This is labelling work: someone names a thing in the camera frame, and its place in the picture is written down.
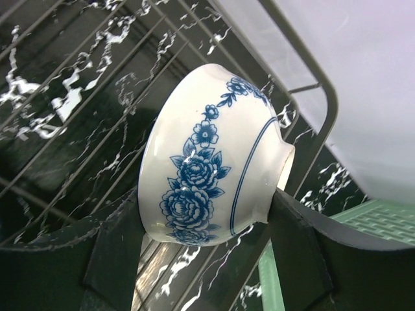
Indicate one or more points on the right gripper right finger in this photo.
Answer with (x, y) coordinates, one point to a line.
(325, 265)

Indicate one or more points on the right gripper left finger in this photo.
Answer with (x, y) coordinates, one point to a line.
(88, 265)

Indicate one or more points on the blue white patterned bowl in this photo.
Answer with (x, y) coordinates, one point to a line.
(213, 160)

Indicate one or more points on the wire dish rack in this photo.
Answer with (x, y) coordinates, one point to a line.
(82, 83)

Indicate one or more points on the green file organizer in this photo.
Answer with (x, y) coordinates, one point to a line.
(375, 217)

